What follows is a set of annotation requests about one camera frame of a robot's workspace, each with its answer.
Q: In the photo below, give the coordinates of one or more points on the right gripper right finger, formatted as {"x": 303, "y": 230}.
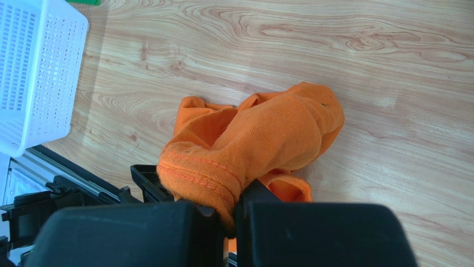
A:
{"x": 270, "y": 232}

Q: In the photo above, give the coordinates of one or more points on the green cutting mat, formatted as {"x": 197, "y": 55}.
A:
{"x": 87, "y": 2}

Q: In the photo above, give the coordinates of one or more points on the white plastic basket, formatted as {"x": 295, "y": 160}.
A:
{"x": 42, "y": 45}

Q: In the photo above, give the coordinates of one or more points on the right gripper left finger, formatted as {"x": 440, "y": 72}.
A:
{"x": 166, "y": 234}

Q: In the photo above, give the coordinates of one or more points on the orange t shirt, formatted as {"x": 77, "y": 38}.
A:
{"x": 217, "y": 151}

